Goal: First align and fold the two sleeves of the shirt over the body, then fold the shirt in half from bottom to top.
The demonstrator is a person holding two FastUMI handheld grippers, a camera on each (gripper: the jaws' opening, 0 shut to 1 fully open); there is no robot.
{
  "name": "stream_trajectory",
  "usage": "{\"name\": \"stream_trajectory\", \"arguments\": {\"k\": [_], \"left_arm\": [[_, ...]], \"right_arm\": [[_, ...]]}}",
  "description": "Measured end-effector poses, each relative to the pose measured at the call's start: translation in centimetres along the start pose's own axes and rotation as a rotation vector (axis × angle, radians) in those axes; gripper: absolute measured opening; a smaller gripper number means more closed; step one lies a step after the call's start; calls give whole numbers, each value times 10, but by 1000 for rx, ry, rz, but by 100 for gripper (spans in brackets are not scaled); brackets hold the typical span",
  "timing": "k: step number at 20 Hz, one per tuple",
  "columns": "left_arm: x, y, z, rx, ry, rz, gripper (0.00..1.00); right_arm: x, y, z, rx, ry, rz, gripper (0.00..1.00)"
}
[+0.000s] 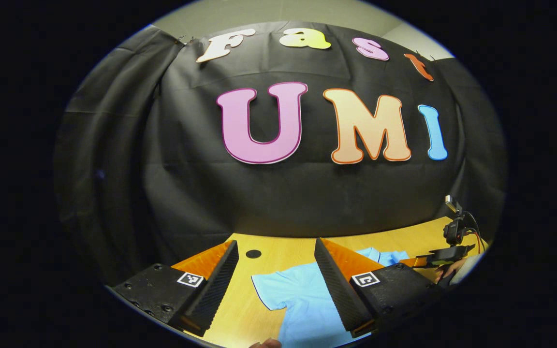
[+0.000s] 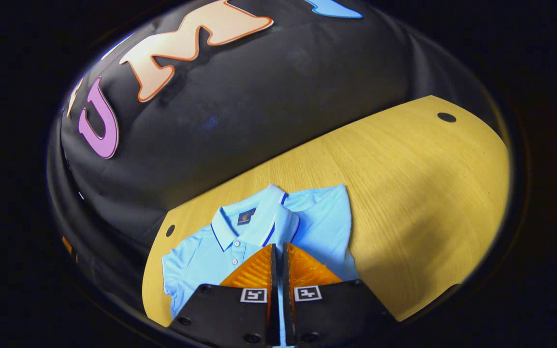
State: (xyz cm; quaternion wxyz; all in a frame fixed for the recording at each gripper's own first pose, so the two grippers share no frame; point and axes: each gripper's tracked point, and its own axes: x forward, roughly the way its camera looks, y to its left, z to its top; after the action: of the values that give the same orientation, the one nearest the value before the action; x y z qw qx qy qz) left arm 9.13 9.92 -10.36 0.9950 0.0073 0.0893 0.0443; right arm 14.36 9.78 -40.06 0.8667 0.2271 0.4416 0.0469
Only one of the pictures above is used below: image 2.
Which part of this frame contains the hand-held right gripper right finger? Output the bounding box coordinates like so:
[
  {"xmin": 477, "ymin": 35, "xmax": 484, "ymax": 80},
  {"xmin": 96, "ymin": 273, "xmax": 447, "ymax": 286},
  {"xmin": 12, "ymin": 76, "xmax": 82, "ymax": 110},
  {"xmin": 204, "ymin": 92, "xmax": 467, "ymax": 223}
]
[{"xmin": 282, "ymin": 242, "xmax": 400, "ymax": 347}]

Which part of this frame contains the light blue T-shirt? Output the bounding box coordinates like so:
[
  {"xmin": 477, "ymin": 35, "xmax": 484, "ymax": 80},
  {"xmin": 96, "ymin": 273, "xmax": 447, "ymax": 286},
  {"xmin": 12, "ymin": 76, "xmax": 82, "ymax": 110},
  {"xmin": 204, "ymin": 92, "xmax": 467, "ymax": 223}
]
[{"xmin": 161, "ymin": 183, "xmax": 360, "ymax": 347}]

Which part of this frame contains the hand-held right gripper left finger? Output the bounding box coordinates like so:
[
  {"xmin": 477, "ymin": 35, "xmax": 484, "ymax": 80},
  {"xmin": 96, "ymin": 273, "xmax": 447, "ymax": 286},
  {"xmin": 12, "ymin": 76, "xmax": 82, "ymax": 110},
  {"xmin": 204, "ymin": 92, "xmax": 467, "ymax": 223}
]
[{"xmin": 166, "ymin": 243, "xmax": 281, "ymax": 347}]

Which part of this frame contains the black backdrop cloth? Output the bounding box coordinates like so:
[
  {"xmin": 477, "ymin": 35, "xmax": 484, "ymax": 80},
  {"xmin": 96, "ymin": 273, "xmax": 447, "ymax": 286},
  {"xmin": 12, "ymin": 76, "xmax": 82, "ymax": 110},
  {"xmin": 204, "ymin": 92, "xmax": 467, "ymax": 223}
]
[{"xmin": 46, "ymin": 0, "xmax": 506, "ymax": 290}]

